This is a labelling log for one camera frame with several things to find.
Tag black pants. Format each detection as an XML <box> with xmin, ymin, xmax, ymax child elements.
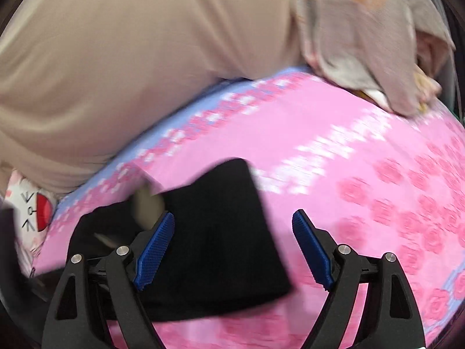
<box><xmin>68</xmin><ymin>159</ymin><xmax>292</xmax><ymax>322</ymax></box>

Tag white cat face pillow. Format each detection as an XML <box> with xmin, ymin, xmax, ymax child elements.
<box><xmin>5</xmin><ymin>170</ymin><xmax>58</xmax><ymax>277</ymax></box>

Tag pink floral bed sheet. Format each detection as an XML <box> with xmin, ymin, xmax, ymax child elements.
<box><xmin>34</xmin><ymin>69</ymin><xmax>464</xmax><ymax>348</ymax></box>

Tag beige duvet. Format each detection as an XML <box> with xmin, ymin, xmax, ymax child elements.
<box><xmin>1</xmin><ymin>0</ymin><xmax>301</xmax><ymax>194</ymax></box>

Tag grey floral blanket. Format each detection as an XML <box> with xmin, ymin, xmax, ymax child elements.
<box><xmin>292</xmin><ymin>0</ymin><xmax>455</xmax><ymax>117</ymax></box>

